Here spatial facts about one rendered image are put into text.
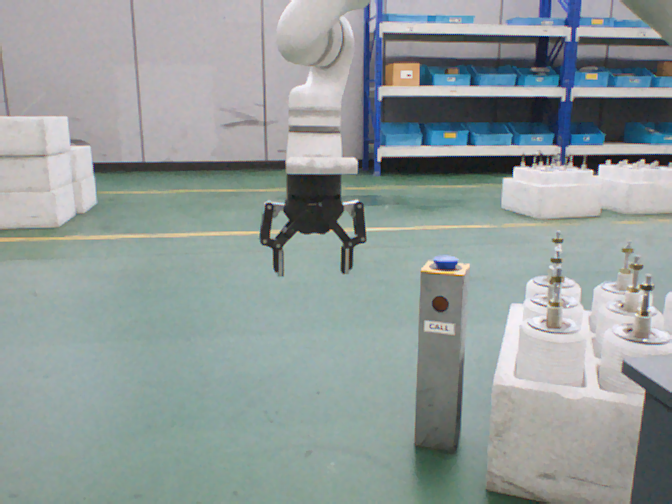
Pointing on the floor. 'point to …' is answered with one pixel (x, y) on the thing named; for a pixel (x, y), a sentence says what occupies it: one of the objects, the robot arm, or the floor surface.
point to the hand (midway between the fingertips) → (312, 270)
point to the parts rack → (456, 33)
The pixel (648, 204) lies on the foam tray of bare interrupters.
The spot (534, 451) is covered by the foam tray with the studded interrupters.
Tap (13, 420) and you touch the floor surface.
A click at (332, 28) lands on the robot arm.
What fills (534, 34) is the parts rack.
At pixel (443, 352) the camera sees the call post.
